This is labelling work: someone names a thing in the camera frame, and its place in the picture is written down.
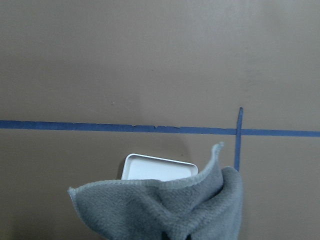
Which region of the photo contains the grey microfibre cloth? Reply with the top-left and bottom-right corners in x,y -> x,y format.
68,142 -> 243,240

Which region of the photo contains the white rack tray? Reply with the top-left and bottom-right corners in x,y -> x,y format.
121,153 -> 198,182

